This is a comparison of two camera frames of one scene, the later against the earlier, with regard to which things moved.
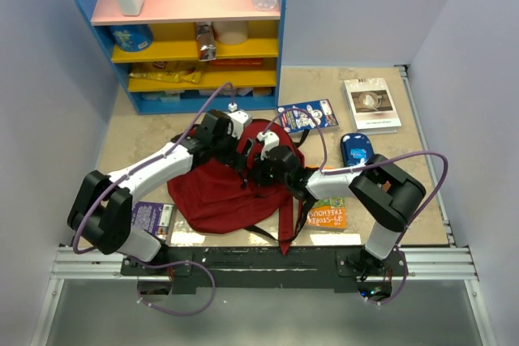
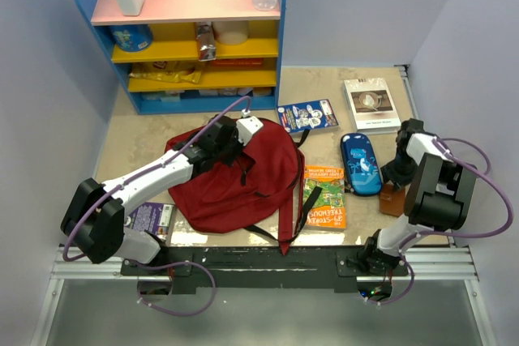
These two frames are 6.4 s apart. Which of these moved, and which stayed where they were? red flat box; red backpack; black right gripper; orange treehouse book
Moved: black right gripper
Stayed: red backpack; orange treehouse book; red flat box
